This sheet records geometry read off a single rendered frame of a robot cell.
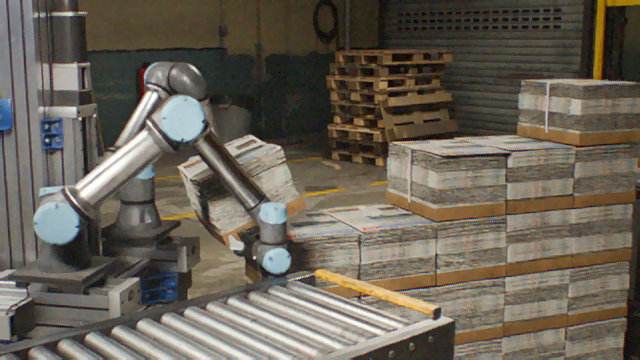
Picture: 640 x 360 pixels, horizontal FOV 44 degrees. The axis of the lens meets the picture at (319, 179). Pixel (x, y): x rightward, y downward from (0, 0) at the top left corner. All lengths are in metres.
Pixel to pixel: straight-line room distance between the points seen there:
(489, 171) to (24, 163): 1.53
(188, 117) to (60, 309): 0.66
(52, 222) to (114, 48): 7.46
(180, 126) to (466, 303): 1.30
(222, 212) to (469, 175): 0.87
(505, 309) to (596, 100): 0.83
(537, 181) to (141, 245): 1.41
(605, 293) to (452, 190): 0.84
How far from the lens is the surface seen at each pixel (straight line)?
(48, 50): 2.56
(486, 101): 10.71
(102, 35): 9.48
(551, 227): 3.07
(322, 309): 2.00
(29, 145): 2.53
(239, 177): 2.31
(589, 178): 3.13
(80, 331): 1.92
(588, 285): 3.23
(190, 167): 2.75
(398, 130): 8.88
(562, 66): 10.07
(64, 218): 2.15
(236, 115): 9.64
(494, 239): 2.92
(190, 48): 10.05
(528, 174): 2.95
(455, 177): 2.78
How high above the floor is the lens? 1.46
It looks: 10 degrees down
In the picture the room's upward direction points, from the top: straight up
